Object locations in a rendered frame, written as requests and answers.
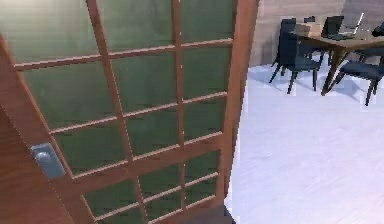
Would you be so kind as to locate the brown glazed room door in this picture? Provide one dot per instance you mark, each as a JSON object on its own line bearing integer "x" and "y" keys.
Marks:
{"x": 180, "y": 100}

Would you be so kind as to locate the dark blue dining chair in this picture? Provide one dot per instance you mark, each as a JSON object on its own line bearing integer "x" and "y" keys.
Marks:
{"x": 361, "y": 70}
{"x": 293, "y": 50}
{"x": 333, "y": 25}
{"x": 309, "y": 19}

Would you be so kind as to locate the brown wooden dining table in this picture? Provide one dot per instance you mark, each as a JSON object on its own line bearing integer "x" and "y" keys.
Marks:
{"x": 336, "y": 41}

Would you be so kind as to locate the open black laptop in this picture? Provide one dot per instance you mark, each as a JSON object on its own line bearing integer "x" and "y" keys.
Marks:
{"x": 348, "y": 30}

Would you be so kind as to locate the black round object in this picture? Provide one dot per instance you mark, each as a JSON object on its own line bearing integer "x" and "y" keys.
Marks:
{"x": 378, "y": 30}

